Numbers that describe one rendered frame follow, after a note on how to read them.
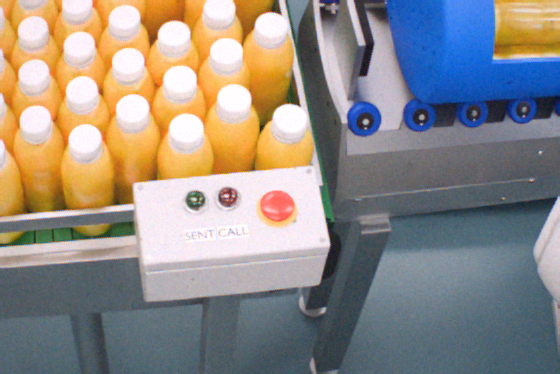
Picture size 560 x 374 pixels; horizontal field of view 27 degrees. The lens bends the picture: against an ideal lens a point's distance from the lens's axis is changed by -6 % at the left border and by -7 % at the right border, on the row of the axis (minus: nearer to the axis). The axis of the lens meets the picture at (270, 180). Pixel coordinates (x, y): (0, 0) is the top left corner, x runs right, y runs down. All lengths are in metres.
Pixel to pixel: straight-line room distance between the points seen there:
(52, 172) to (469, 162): 0.57
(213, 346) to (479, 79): 0.49
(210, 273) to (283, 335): 1.14
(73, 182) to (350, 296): 0.77
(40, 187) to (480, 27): 0.56
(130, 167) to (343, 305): 0.74
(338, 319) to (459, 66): 0.82
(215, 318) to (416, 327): 1.04
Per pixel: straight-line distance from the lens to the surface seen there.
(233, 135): 1.44
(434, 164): 1.66
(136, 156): 1.45
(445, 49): 1.43
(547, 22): 1.53
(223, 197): 1.32
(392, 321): 2.51
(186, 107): 1.45
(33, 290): 1.60
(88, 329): 1.74
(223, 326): 1.55
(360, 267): 1.98
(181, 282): 1.35
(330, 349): 2.30
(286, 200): 1.33
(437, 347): 2.51
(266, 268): 1.34
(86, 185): 1.43
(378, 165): 1.63
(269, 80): 1.53
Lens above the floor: 2.26
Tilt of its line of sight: 60 degrees down
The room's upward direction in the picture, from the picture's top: 9 degrees clockwise
